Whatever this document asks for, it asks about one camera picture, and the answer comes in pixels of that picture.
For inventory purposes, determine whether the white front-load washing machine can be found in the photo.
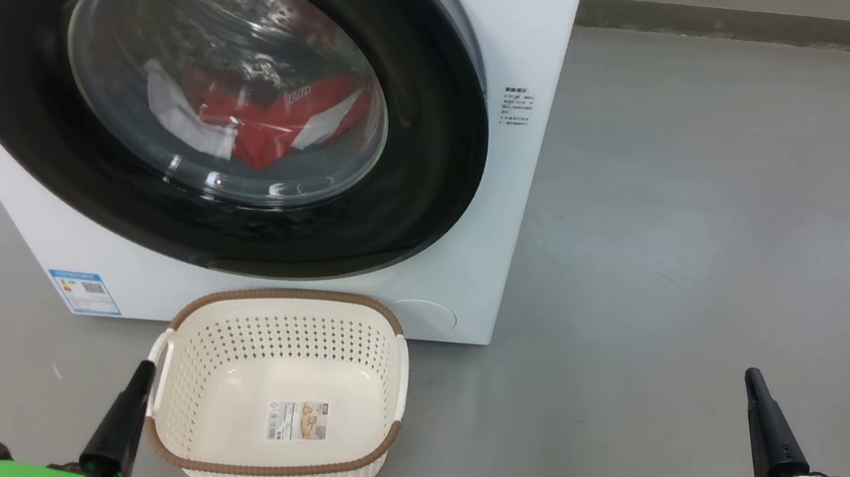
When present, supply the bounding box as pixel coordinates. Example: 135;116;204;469
0;0;585;375

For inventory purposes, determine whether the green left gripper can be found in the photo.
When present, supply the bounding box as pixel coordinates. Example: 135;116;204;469
0;341;157;477

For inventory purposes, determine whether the blue energy label sticker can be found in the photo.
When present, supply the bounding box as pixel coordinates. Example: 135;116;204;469
43;268;127;320

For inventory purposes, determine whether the cream perforated laundry basket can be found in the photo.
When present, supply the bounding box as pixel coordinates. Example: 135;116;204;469
133;268;420;477

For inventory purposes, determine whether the black round glass washer door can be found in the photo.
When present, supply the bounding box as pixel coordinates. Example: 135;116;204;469
0;0;508;306

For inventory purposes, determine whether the red and white garment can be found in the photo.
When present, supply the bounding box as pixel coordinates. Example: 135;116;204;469
133;46;377;184

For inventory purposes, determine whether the printed food package label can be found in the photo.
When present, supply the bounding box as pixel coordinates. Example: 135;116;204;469
263;395;332;448

